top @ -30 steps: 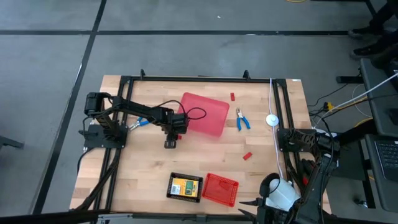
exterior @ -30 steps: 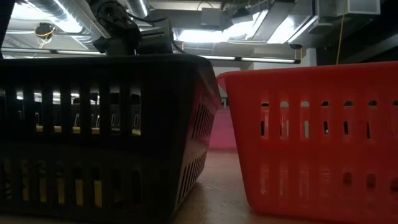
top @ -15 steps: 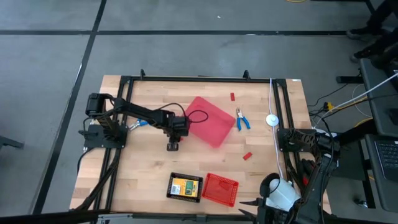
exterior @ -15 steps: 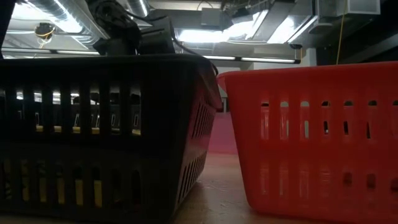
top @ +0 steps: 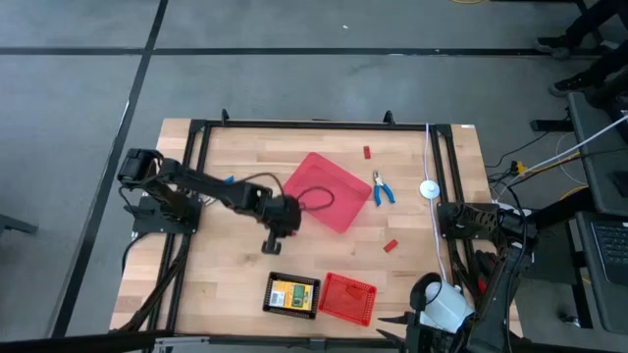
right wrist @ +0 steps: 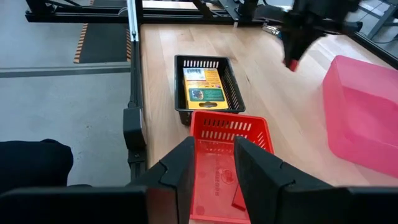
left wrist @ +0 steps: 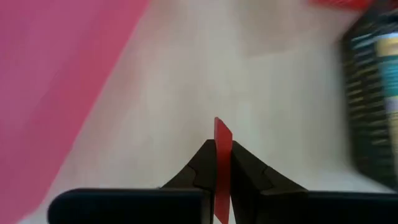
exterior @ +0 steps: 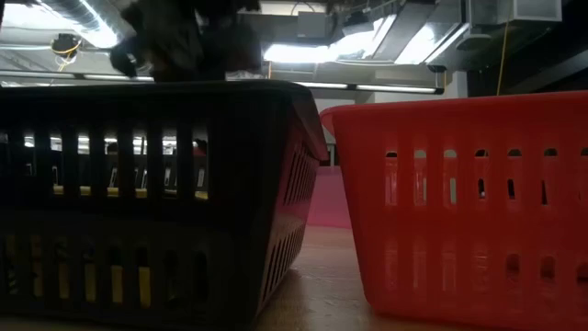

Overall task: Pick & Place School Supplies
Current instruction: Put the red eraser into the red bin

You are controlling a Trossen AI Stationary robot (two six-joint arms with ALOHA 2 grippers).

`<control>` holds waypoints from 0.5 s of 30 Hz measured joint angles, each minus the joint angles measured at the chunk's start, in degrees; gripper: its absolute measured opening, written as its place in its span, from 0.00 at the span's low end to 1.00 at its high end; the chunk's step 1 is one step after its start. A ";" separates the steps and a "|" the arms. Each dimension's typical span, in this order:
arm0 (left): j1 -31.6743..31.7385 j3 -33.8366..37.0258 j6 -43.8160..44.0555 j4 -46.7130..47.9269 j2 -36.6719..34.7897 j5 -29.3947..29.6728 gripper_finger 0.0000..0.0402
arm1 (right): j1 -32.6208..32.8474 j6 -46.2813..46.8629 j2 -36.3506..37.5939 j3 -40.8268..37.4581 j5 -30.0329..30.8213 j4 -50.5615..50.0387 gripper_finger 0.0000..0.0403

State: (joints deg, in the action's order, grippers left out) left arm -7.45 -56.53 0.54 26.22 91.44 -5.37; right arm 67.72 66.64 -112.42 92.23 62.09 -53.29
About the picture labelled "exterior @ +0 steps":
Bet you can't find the yellow hanging cord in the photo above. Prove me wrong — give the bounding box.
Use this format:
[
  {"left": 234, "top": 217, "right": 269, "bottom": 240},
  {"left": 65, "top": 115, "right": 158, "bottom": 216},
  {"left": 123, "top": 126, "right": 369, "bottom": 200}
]
[{"left": 495, "top": 20, "right": 511, "bottom": 96}]

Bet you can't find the black round ceiling fixture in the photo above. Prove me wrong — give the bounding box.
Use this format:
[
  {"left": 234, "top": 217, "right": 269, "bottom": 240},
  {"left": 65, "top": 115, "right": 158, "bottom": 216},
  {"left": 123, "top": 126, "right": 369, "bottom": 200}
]
[{"left": 50, "top": 32, "right": 84, "bottom": 73}]

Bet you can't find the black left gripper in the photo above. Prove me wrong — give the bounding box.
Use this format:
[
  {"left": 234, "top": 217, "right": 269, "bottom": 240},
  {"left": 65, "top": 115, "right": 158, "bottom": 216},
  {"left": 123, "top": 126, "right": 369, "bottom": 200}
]
[{"left": 108, "top": 0, "right": 263, "bottom": 84}]

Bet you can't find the black slotted plastic basket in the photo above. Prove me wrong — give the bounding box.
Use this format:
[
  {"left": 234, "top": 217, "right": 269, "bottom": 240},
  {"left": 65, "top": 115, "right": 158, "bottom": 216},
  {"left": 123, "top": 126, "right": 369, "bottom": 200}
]
[{"left": 0, "top": 80, "right": 330, "bottom": 330}]

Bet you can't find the red slotted plastic basket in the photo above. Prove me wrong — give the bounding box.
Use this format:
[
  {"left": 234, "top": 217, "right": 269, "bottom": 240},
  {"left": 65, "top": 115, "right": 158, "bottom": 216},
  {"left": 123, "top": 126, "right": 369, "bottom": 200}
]
[{"left": 320, "top": 90, "right": 588, "bottom": 331}]

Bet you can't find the pink-red plastic tray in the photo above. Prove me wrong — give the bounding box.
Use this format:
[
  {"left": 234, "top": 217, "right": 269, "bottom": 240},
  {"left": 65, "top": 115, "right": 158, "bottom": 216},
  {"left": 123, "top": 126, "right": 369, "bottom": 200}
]
[{"left": 306, "top": 165, "right": 353, "bottom": 230}]

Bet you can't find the yellow crayon box colourful front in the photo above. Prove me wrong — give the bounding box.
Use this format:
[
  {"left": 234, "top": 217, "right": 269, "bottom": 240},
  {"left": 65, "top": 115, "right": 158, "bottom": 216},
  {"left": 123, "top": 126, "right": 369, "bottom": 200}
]
[{"left": 4, "top": 234, "right": 153, "bottom": 308}]

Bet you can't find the grey ceiling box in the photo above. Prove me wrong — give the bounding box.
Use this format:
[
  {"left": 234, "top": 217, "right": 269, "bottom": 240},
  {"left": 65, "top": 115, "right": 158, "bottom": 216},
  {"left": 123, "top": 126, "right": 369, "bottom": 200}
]
[{"left": 297, "top": 11, "right": 328, "bottom": 40}]

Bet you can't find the long ceiling light bar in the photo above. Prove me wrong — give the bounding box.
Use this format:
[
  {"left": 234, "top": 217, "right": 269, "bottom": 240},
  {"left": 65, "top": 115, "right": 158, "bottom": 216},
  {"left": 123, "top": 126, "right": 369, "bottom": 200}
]
[{"left": 0, "top": 71, "right": 445, "bottom": 96}]

